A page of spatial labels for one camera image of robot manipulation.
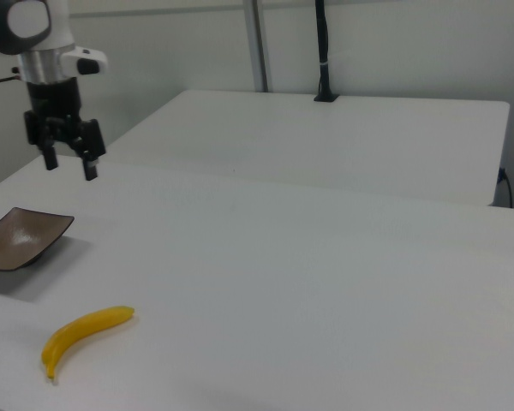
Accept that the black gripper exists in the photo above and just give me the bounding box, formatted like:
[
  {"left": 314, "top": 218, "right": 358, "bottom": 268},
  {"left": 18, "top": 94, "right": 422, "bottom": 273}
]
[{"left": 23, "top": 77, "right": 107, "bottom": 182}]

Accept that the yellow banana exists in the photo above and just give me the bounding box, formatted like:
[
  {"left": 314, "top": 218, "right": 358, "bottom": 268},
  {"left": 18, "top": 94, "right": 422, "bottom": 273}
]
[{"left": 41, "top": 305, "right": 136, "bottom": 381}]

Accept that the brown square ceramic plate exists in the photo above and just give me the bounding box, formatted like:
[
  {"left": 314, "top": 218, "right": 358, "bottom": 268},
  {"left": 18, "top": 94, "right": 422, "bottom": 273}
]
[{"left": 0, "top": 206, "right": 75, "bottom": 272}]

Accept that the black cable on robot wrist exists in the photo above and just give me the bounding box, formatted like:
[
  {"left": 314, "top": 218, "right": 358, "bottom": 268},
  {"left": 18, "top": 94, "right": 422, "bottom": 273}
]
[{"left": 0, "top": 65, "right": 25, "bottom": 85}]

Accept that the horizontal aluminium frame bar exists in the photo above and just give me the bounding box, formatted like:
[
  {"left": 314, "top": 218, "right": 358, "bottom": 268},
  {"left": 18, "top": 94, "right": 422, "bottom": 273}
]
[{"left": 68, "top": 7, "right": 258, "bottom": 20}]

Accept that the vertical aluminium frame post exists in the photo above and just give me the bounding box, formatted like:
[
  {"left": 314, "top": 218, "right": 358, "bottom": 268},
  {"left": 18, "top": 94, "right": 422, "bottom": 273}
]
[{"left": 243, "top": 0, "right": 270, "bottom": 93}]

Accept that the black camera stand pole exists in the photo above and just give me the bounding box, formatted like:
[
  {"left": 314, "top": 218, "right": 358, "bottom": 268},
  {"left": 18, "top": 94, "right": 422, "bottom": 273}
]
[{"left": 313, "top": 0, "right": 341, "bottom": 104}]

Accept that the black cable at table edge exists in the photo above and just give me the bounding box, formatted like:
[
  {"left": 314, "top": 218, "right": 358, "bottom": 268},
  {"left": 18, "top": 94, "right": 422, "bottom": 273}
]
[{"left": 499, "top": 167, "right": 514, "bottom": 209}]

